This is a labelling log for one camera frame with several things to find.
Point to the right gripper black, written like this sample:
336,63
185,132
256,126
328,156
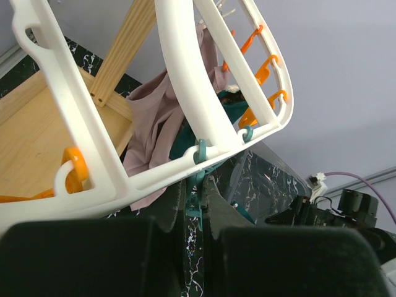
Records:
301,212

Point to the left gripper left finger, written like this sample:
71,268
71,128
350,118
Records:
132,253

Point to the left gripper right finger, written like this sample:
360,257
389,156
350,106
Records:
242,259

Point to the plain green sock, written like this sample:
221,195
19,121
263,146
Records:
240,209

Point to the teal clothespin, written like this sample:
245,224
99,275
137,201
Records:
194,184

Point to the orange clothespin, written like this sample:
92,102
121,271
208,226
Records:
264,72
248,118

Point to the green sock with reindeer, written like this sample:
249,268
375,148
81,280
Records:
219,133

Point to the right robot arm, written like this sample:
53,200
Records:
355,210

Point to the white round clip hanger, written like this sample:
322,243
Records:
39,34

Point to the pink cloth garment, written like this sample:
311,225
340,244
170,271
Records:
156,113

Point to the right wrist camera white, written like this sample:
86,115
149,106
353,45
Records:
317,184

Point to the wooden drying rack frame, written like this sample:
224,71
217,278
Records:
134,29

